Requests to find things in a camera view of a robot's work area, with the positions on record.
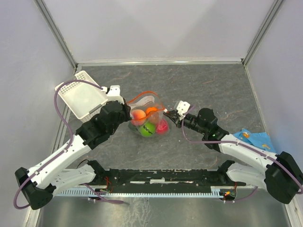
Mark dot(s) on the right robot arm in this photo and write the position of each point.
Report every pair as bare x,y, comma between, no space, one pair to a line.
279,174

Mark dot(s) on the blue patterned cloth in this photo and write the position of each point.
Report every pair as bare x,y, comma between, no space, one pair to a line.
260,140

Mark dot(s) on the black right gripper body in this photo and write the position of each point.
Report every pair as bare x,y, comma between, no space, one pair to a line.
185,121

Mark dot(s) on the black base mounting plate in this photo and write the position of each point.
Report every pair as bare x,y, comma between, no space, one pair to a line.
162,181

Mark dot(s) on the peach toy fruit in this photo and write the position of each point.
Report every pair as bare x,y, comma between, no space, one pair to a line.
138,117

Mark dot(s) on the green watermelon toy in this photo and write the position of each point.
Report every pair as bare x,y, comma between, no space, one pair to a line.
147,129

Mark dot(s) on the clear zip top bag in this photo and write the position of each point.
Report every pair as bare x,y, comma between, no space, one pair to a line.
143,101

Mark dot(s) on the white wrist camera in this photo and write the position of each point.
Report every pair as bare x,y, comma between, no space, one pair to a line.
113,93
182,107

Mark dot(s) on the red apple toy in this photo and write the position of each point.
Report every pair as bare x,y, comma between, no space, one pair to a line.
162,127

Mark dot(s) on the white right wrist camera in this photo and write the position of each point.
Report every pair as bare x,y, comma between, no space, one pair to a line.
182,107

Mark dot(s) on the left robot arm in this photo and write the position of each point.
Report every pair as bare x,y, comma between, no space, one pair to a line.
88,136

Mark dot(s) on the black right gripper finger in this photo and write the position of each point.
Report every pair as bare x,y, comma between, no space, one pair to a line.
170,114
175,121

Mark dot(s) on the aluminium frame rail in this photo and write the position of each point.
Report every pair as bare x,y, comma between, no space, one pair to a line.
86,174

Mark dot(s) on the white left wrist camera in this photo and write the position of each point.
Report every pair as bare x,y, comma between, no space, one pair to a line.
113,93

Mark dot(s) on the brown toy fruit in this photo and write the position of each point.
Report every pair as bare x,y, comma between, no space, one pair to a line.
154,118

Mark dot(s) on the orange toy fruit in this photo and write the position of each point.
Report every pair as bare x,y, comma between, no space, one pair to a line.
150,110

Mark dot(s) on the white plastic basket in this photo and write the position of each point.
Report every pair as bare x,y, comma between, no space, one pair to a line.
84,97

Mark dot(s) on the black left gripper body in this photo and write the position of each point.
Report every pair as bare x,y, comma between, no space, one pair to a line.
124,116

